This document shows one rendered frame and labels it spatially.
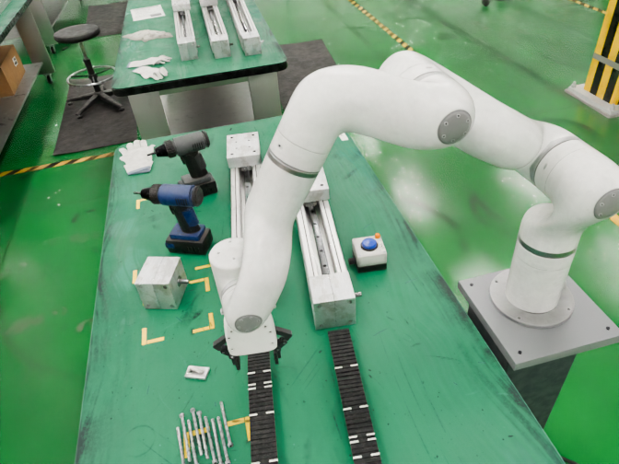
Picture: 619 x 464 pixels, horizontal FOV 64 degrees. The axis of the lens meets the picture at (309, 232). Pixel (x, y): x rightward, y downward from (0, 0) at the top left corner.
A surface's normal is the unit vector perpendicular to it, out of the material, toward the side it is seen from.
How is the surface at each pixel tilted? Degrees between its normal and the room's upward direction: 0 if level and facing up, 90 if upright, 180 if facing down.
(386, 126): 93
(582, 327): 1
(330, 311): 90
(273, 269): 59
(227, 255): 2
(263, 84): 90
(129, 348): 0
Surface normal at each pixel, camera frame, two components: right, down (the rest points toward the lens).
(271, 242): 0.48, -0.15
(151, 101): 0.23, 0.61
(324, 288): -0.07, -0.77
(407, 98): -0.43, 0.15
